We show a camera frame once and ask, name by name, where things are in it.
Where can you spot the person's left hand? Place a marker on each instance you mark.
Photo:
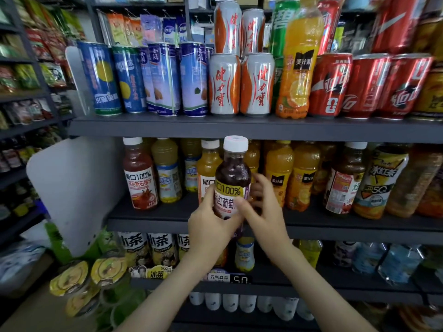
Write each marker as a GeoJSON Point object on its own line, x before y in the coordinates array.
{"type": "Point", "coordinates": [207, 235]}

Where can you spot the person's right hand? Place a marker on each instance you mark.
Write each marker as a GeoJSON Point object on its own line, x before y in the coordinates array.
{"type": "Point", "coordinates": [270, 228]}

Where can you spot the white label tea bottle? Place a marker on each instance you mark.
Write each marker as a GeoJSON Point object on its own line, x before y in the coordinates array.
{"type": "Point", "coordinates": [133, 247]}
{"type": "Point", "coordinates": [163, 249]}
{"type": "Point", "coordinates": [183, 245]}

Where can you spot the yellow green drink bottle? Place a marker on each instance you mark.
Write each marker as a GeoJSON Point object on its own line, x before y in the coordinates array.
{"type": "Point", "coordinates": [311, 253]}

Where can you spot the orange juice bottle yellow cap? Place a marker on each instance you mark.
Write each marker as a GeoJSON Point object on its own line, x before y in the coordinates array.
{"type": "Point", "coordinates": [299, 72]}
{"type": "Point", "coordinates": [279, 173]}
{"type": "Point", "coordinates": [252, 157]}
{"type": "Point", "coordinates": [304, 179]}

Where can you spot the orange juice bottle white cap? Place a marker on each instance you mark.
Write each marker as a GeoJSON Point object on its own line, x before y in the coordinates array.
{"type": "Point", "coordinates": [206, 173]}

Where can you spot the dark grape juice bottle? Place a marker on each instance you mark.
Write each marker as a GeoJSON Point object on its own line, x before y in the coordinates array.
{"type": "Point", "coordinates": [232, 176]}

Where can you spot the yellow juice bottle blue label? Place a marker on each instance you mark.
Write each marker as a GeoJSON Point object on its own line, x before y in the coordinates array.
{"type": "Point", "coordinates": [190, 166]}
{"type": "Point", "coordinates": [167, 176]}

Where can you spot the row of small white bottles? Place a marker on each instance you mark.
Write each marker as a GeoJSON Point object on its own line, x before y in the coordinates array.
{"type": "Point", "coordinates": [232, 302]}

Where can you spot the red fruit juice bottle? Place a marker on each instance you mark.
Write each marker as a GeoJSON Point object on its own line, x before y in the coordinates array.
{"type": "Point", "coordinates": [140, 183]}

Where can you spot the dark grey metal shelf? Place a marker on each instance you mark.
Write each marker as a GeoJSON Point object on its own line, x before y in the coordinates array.
{"type": "Point", "coordinates": [242, 128]}

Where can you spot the amber tea bottle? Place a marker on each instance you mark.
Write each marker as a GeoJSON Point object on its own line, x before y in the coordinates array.
{"type": "Point", "coordinates": [414, 177]}
{"type": "Point", "coordinates": [435, 200]}

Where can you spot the group of red soda cans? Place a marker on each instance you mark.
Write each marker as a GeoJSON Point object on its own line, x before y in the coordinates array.
{"type": "Point", "coordinates": [367, 86]}

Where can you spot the person's right forearm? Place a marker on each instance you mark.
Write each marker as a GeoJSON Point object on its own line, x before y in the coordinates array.
{"type": "Point", "coordinates": [318, 304]}

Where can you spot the person's left forearm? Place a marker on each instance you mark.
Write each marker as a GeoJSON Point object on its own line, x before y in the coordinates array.
{"type": "Point", "coordinates": [173, 307]}

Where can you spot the row of shelf price tags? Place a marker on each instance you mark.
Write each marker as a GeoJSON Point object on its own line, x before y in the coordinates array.
{"type": "Point", "coordinates": [221, 276]}

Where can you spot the white shelf end panel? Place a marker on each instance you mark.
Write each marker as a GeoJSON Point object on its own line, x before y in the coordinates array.
{"type": "Point", "coordinates": [76, 190]}

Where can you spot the yellow lid food tin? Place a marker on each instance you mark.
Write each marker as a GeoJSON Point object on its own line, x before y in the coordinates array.
{"type": "Point", "coordinates": [83, 302]}
{"type": "Point", "coordinates": [109, 271]}
{"type": "Point", "coordinates": [69, 278]}

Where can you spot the black condiment rack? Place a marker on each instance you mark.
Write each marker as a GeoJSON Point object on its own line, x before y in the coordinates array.
{"type": "Point", "coordinates": [28, 128]}

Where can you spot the row of hanging snack packets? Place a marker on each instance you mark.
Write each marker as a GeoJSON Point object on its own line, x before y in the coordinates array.
{"type": "Point", "coordinates": [121, 27]}

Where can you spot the group of colourful snack bags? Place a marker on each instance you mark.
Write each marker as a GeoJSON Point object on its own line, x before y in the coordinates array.
{"type": "Point", "coordinates": [28, 76]}

